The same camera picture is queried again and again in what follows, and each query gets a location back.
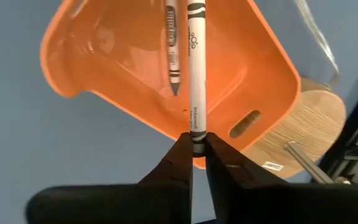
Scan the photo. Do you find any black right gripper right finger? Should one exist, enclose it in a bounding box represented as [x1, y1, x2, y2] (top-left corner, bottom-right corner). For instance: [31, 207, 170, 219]
[205, 132, 358, 224]

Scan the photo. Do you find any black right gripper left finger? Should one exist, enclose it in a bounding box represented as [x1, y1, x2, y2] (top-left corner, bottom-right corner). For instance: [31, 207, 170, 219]
[25, 132, 194, 224]

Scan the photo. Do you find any white timberwolf crayon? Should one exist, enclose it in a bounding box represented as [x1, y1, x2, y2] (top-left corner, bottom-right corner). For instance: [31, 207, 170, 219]
[186, 0, 208, 158]

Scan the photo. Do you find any grey crayon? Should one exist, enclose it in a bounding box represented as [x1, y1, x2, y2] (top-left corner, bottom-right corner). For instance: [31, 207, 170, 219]
[165, 0, 181, 96]

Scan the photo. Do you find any wooden lamp base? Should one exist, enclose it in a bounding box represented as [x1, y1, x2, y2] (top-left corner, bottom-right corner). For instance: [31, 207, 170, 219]
[242, 77, 347, 180]

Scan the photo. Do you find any orange plastic bin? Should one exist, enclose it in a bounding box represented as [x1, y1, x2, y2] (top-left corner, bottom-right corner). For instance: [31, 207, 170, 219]
[39, 0, 302, 170]

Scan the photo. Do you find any black aluminium table frame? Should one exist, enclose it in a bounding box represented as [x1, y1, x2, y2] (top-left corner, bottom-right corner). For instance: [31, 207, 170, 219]
[311, 71, 358, 184]

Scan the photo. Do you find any white lamp cable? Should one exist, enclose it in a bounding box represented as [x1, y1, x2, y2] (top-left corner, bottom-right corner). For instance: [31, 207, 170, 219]
[293, 0, 341, 90]

